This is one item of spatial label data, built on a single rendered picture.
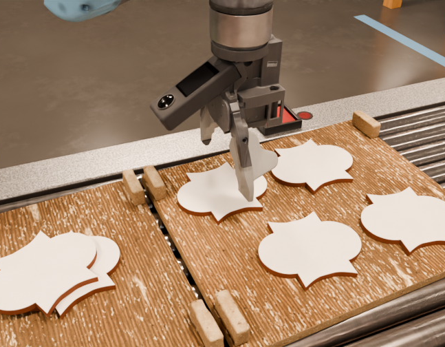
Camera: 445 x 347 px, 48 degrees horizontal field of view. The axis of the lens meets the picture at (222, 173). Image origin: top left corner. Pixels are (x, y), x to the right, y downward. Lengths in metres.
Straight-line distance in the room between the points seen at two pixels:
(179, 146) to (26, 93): 2.35
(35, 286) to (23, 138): 2.15
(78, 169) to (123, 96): 2.14
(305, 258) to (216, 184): 0.19
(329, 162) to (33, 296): 0.47
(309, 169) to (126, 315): 0.36
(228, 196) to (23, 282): 0.30
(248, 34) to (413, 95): 0.59
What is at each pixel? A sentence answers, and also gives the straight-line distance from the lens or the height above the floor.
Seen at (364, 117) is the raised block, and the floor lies 0.96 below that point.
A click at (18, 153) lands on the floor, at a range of 2.65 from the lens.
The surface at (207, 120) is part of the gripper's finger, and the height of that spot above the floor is 1.04.
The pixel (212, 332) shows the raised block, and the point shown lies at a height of 0.96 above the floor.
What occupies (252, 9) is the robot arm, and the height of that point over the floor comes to 1.22.
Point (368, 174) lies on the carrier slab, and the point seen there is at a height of 0.94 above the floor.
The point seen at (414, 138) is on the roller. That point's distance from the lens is 0.98.
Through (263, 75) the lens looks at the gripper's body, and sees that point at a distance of 0.65.
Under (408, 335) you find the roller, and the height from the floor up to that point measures 0.92.
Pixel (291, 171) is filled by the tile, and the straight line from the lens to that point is 0.79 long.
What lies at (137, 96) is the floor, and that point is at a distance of 2.98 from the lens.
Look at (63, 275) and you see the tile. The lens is 0.65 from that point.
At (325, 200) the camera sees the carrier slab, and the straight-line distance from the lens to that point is 0.76.
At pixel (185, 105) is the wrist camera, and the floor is 1.11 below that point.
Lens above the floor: 1.42
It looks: 38 degrees down
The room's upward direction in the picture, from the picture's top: straight up
